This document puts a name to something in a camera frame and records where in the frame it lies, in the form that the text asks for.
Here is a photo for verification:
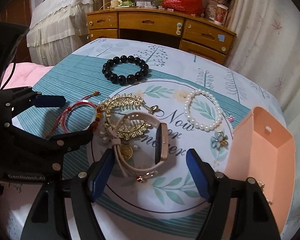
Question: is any floral paper cup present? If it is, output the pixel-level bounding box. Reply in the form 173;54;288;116
214;4;228;25

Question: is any black bead bracelet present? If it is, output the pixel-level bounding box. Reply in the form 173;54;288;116
101;55;150;85

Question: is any silver ring pink stone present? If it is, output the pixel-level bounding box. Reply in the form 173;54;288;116
224;112;235;122

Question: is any red string bracelet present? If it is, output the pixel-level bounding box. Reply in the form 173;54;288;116
45;90;102;139

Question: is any wooden desk with drawers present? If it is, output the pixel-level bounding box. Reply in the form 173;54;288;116
87;7;236;65

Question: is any ring with red stone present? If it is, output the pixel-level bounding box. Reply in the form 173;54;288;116
136;170;159;183

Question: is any printed teal white tablecloth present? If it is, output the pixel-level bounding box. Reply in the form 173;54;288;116
13;38;285;239

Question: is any white pearl bracelet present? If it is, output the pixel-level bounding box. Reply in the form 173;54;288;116
184;88;224;132

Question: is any gold round brooch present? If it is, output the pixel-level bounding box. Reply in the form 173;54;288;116
120;144;133;161

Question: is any blue flower brooch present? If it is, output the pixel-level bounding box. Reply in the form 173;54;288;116
210;132;229;150

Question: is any pink blanket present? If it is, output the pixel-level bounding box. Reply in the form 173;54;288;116
5;62;53;89

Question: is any pink open box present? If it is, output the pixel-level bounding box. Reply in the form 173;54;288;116
224;107;295;231

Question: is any white lace covered furniture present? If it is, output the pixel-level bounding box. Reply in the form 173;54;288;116
26;0;94;66

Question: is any cream floral curtain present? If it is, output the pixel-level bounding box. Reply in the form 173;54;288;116
227;0;300;239

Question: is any pink smart watch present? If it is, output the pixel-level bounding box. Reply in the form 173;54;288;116
108;111;169;182

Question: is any cream mug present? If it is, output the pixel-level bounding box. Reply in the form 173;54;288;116
110;0;122;8

